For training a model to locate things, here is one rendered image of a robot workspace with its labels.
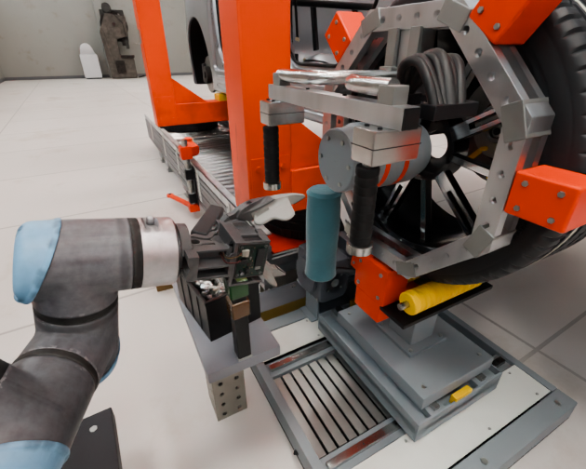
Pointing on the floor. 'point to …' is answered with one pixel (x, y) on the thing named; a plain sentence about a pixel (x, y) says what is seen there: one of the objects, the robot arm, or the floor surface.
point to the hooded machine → (89, 62)
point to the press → (114, 20)
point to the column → (228, 395)
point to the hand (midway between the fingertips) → (293, 234)
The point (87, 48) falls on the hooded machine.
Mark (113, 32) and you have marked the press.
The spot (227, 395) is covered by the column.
